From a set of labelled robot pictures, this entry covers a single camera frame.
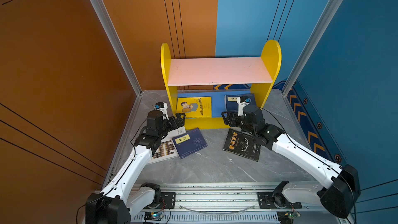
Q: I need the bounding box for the navy book bottom yellow label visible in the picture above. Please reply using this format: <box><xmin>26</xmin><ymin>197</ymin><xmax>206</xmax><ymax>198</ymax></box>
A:
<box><xmin>172</xmin><ymin>128</ymin><xmax>208</xmax><ymax>159</ymax></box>

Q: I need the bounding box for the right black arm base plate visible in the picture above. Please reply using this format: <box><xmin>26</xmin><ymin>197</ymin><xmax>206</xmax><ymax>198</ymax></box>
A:
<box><xmin>257</xmin><ymin>191</ymin><xmax>302</xmax><ymax>209</ymax></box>

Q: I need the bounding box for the navy book yellow label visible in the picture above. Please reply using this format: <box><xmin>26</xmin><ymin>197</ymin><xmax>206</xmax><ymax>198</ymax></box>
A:
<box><xmin>172</xmin><ymin>128</ymin><xmax>208</xmax><ymax>159</ymax></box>
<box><xmin>225</xmin><ymin>93</ymin><xmax>256</xmax><ymax>113</ymax></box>

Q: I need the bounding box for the right small circuit board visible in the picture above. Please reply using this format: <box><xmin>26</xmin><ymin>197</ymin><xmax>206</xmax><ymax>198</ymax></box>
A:
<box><xmin>277</xmin><ymin>212</ymin><xmax>301</xmax><ymax>224</ymax></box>

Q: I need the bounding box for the white brown patterned booklet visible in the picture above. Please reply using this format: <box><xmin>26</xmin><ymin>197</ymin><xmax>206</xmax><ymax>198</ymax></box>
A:
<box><xmin>148</xmin><ymin>127</ymin><xmax>186</xmax><ymax>164</ymax></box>

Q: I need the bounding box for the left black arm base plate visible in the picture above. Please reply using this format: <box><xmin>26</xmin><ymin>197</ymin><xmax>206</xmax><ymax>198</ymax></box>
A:
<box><xmin>144</xmin><ymin>192</ymin><xmax>176</xmax><ymax>209</ymax></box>

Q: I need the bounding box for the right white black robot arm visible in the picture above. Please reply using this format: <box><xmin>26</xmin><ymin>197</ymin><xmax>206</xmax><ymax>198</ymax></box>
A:
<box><xmin>221</xmin><ymin>104</ymin><xmax>361</xmax><ymax>219</ymax></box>

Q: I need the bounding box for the left green circuit board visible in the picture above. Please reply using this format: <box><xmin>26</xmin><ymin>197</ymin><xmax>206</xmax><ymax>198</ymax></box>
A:
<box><xmin>143</xmin><ymin>212</ymin><xmax>164</xmax><ymax>224</ymax></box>

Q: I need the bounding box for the dark book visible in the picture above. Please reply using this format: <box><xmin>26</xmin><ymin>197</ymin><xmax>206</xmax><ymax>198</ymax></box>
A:
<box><xmin>223</xmin><ymin>129</ymin><xmax>261</xmax><ymax>162</ymax></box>

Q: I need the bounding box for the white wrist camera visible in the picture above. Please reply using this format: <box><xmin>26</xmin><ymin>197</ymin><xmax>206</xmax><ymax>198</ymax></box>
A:
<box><xmin>236</xmin><ymin>95</ymin><xmax>251</xmax><ymax>117</ymax></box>
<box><xmin>154</xmin><ymin>102</ymin><xmax>169</xmax><ymax>119</ymax></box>

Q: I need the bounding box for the yellow cartoon cover book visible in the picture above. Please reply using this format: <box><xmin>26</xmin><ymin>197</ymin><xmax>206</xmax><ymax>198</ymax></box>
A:
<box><xmin>176</xmin><ymin>97</ymin><xmax>212</xmax><ymax>118</ymax></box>

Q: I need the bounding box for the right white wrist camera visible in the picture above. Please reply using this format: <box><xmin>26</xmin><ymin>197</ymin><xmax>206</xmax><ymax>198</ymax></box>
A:
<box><xmin>236</xmin><ymin>95</ymin><xmax>251</xmax><ymax>117</ymax></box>

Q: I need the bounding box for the aluminium rail frame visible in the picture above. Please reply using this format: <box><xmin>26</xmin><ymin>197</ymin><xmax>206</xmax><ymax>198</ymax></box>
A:
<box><xmin>81</xmin><ymin>181</ymin><xmax>356</xmax><ymax>224</ymax></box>

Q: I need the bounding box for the yellow pink blue bookshelf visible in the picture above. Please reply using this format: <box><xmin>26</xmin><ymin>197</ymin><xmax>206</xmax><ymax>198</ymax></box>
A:
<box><xmin>160</xmin><ymin>40</ymin><xmax>282</xmax><ymax>130</ymax></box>

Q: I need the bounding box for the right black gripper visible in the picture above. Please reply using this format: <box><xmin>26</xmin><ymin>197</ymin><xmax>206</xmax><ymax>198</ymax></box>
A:
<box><xmin>219</xmin><ymin>110</ymin><xmax>256</xmax><ymax>136</ymax></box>

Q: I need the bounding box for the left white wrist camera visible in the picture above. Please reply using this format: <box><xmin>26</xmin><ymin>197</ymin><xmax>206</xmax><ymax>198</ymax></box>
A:
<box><xmin>154</xmin><ymin>102</ymin><xmax>169</xmax><ymax>119</ymax></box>

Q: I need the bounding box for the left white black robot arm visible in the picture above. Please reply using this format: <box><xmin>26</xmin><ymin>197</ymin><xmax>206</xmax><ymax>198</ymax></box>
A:
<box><xmin>83</xmin><ymin>110</ymin><xmax>186</xmax><ymax>224</ymax></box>

